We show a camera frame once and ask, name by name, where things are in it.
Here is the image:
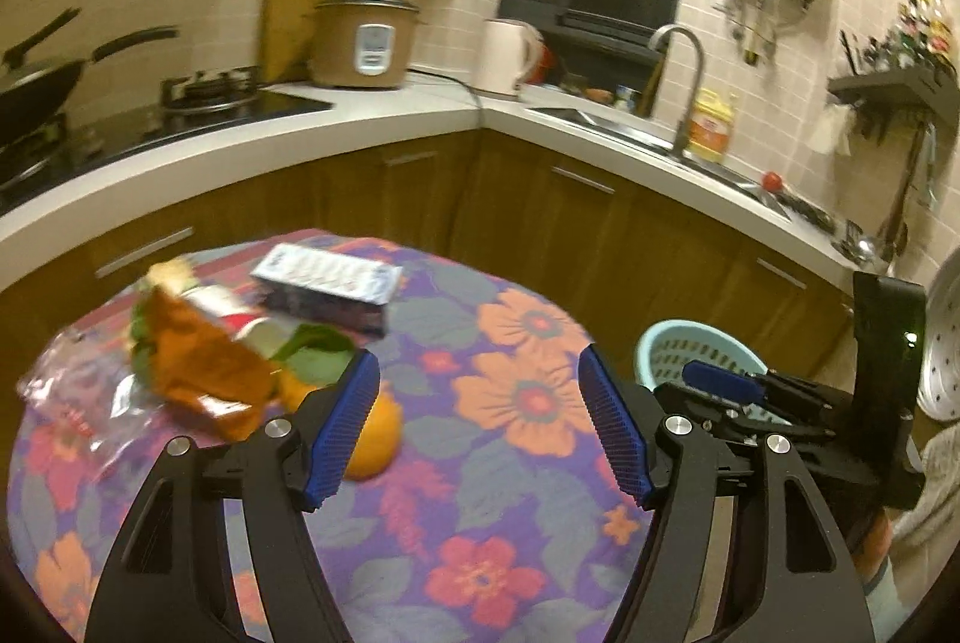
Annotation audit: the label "clear plastic bag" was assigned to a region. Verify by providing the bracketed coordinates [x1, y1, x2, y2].
[16, 328, 161, 471]

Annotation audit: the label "orange snack bag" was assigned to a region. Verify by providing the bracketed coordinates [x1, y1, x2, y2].
[130, 287, 274, 441]

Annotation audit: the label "orange fruit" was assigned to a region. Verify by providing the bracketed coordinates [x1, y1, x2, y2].
[274, 367, 404, 482]

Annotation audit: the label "red white paper cup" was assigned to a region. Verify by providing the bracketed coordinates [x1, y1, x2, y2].
[182, 284, 291, 359]

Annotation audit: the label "green leafy vegetable scraps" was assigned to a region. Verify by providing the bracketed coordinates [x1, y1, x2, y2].
[270, 323, 356, 388]

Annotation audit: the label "bread piece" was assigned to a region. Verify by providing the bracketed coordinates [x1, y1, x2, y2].
[145, 256, 199, 295]

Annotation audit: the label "white blue carton box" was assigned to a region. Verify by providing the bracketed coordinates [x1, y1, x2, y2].
[251, 244, 404, 338]

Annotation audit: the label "light blue perforated trash basket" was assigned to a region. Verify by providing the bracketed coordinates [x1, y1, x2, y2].
[635, 320, 788, 425]

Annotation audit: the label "perforated steel steamer plate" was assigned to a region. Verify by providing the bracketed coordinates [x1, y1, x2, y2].
[918, 248, 960, 422]

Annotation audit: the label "wooden base cabinets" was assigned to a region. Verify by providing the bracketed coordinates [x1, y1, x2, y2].
[2, 130, 851, 383]

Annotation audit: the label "red tomato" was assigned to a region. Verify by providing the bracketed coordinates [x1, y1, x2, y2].
[761, 172, 784, 193]

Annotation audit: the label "steel sink faucet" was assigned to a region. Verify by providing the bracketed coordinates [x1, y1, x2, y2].
[647, 22, 706, 159]

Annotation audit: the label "floral purple tablecloth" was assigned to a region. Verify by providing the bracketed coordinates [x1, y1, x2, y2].
[7, 230, 649, 641]

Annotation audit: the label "yellow oil bottle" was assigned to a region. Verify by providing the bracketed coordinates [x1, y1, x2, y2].
[688, 88, 739, 164]

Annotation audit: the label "white electric kettle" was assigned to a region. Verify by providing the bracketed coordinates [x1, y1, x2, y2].
[470, 19, 545, 97]

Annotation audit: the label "black gas stove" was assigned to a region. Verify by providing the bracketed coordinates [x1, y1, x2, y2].
[2, 67, 332, 212]

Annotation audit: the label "white countertop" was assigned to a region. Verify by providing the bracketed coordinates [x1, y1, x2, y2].
[2, 79, 854, 292]

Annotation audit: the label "brown rice cooker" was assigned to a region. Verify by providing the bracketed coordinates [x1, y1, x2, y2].
[308, 0, 420, 89]

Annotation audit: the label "black wok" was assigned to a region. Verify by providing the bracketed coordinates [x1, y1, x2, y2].
[0, 8, 179, 148]

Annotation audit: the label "black wall shelf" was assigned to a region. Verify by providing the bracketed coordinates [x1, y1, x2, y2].
[827, 67, 958, 130]

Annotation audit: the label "black power cord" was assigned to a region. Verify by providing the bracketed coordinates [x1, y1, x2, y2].
[406, 66, 485, 112]

